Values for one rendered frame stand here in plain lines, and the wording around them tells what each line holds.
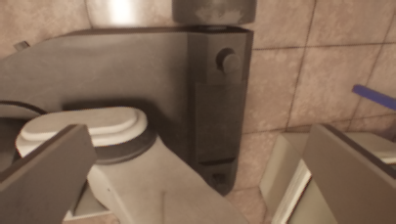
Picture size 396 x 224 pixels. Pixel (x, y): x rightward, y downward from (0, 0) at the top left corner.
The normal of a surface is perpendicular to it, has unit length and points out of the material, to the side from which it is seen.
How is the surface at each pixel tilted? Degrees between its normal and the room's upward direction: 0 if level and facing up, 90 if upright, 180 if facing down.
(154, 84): 0
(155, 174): 90
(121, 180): 90
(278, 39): 0
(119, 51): 0
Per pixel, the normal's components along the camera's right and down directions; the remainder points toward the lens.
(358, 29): 0.19, 0.47
